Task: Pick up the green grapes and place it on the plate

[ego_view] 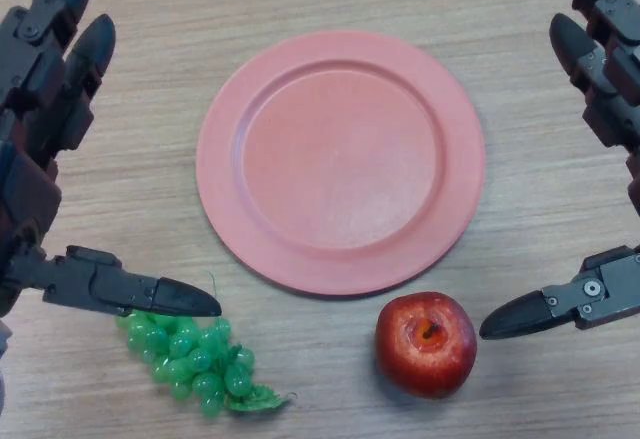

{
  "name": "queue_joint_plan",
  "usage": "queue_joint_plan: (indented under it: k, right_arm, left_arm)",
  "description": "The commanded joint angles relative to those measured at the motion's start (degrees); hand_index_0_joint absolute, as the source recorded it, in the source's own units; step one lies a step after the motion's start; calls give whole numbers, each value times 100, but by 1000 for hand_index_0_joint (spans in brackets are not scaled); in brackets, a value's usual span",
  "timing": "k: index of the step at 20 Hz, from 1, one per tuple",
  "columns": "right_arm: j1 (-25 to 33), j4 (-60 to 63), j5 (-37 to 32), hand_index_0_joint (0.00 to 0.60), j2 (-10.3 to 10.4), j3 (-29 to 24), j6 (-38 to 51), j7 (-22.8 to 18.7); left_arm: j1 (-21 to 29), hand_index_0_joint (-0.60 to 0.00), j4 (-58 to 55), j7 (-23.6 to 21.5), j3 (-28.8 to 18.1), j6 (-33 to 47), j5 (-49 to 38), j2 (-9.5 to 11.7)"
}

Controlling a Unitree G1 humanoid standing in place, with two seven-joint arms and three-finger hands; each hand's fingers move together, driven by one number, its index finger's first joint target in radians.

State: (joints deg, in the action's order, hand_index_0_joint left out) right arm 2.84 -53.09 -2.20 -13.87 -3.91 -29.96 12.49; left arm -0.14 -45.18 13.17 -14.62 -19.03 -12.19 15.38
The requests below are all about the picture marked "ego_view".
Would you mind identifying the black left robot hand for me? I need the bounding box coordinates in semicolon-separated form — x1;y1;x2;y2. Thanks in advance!
0;0;223;319

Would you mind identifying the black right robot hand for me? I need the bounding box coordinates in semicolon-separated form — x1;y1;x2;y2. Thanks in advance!
478;0;640;341

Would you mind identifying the green plastic grape bunch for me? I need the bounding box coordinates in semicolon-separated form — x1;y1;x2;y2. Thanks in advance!
115;271;300;419

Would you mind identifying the pink round plate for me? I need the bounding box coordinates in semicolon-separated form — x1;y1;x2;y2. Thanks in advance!
195;28;487;296

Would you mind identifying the red apple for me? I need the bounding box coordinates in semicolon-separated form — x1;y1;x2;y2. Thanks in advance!
374;291;479;400

